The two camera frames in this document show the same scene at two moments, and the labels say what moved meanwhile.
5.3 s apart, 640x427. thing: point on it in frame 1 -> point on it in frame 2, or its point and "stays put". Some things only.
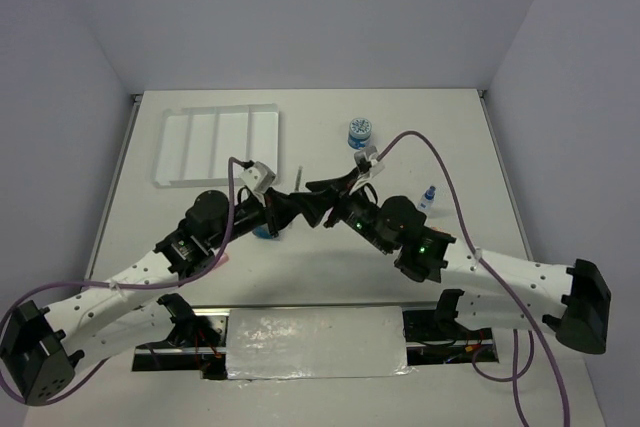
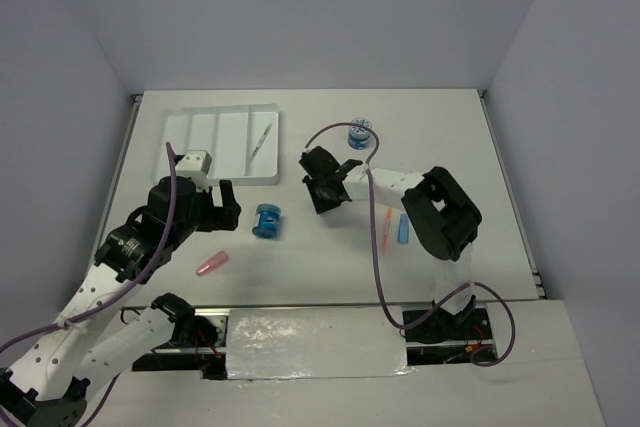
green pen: x=297 y=186 -> x=261 y=141
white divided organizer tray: x=195 y=143 stays put
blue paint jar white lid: x=359 y=134 stays put
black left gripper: x=278 y=210 -> x=220 y=217
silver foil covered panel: x=334 y=342 stays put
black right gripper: x=325 y=193 -> x=321 y=205
